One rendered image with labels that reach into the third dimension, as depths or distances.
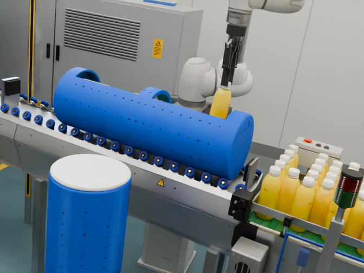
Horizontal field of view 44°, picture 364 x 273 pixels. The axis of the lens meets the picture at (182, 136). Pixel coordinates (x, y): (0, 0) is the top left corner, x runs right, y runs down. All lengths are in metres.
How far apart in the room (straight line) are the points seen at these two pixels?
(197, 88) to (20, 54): 2.09
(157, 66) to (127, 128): 1.63
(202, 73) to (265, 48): 2.22
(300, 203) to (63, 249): 0.85
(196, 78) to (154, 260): 1.15
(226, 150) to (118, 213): 0.47
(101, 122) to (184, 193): 0.48
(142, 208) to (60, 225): 0.57
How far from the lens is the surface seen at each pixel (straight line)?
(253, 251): 1.62
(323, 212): 1.71
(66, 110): 2.08
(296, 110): 4.61
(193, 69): 2.36
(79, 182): 1.51
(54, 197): 1.56
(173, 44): 3.41
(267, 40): 4.53
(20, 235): 3.11
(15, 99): 2.54
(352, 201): 1.39
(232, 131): 1.72
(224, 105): 1.79
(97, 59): 3.69
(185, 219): 1.94
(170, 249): 2.74
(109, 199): 1.51
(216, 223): 1.86
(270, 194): 1.69
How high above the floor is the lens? 1.74
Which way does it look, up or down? 20 degrees down
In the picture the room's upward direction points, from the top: 9 degrees clockwise
